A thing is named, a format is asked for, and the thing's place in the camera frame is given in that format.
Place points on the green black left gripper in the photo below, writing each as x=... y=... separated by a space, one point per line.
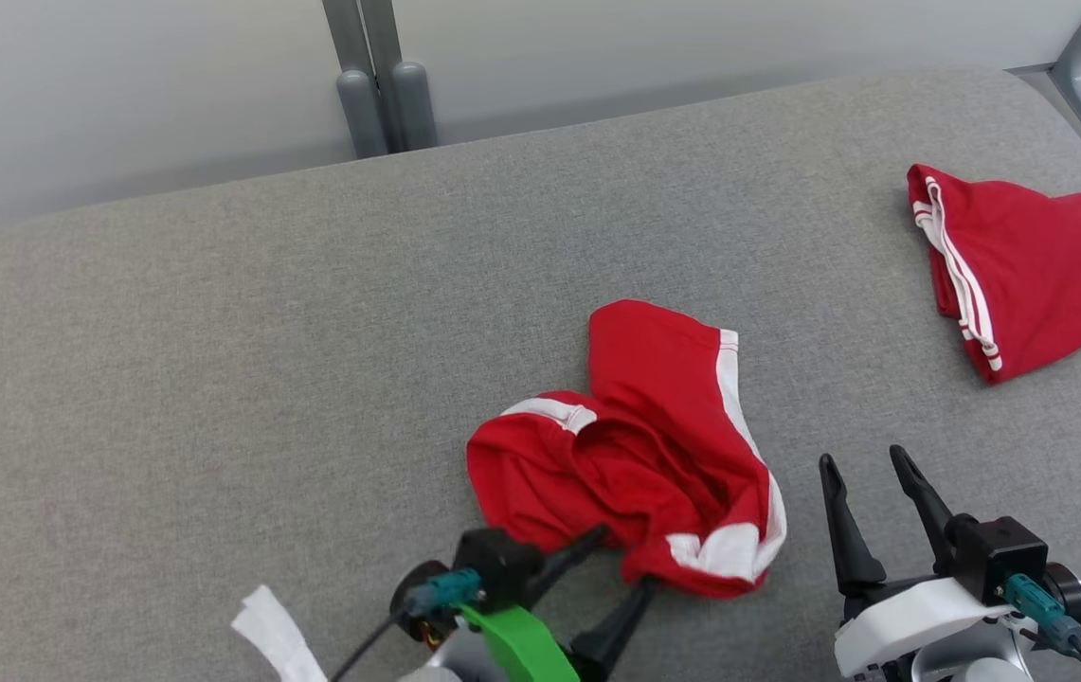
x=521 y=644

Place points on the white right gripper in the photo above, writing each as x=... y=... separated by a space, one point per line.
x=909 y=620

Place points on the grey fabric sofa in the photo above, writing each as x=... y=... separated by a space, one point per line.
x=218 y=379

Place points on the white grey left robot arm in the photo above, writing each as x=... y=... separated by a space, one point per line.
x=464 y=668

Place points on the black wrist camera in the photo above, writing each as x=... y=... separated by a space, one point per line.
x=497 y=564
x=999 y=554

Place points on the grey partition post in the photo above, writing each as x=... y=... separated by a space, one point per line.
x=412 y=104
x=360 y=104

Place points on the red shorts white stripes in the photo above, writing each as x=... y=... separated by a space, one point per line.
x=654 y=455

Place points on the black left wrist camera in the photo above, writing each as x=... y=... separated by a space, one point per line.
x=497 y=564

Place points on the white paper tag strip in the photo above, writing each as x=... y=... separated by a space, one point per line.
x=275 y=635

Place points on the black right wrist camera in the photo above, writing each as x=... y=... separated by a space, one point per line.
x=999 y=554

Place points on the red jersey shirt black print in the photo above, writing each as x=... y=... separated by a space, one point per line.
x=1042 y=265

